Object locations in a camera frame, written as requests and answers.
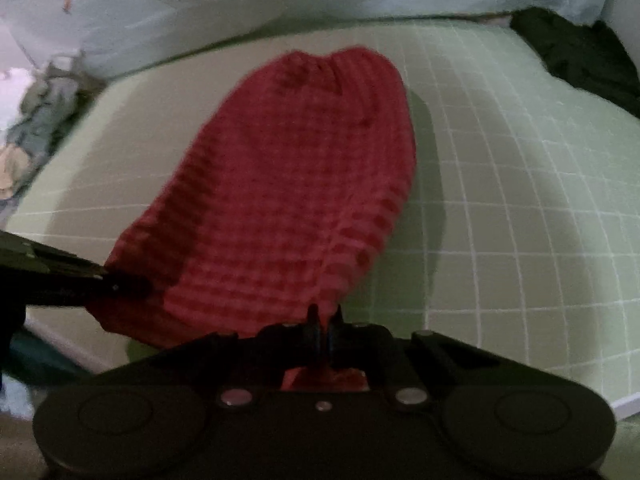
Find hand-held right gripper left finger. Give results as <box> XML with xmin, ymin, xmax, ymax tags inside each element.
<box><xmin>150</xmin><ymin>304</ymin><xmax>323</xmax><ymax>407</ymax></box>

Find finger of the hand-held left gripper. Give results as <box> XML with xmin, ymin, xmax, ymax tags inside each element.
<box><xmin>22</xmin><ymin>272</ymin><xmax>152</xmax><ymax>308</ymax></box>
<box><xmin>0</xmin><ymin>230</ymin><xmax>110</xmax><ymax>282</ymax></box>

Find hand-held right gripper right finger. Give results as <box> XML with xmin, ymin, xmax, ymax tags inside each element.
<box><xmin>327</xmin><ymin>305</ymin><xmax>503</xmax><ymax>407</ymax></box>

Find red checked pants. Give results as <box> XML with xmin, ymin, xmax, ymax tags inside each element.
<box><xmin>90</xmin><ymin>46</ymin><xmax>418</xmax><ymax>391</ymax></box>

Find beige garment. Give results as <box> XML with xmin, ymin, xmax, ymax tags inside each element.
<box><xmin>0</xmin><ymin>142</ymin><xmax>33</xmax><ymax>203</ymax></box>

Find grey-green garment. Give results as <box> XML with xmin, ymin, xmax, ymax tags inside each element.
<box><xmin>0</xmin><ymin>57</ymin><xmax>106</xmax><ymax>171</ymax></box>

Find dark green cloth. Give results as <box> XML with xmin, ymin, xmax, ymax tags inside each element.
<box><xmin>509</xmin><ymin>6</ymin><xmax>640</xmax><ymax>118</ymax></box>

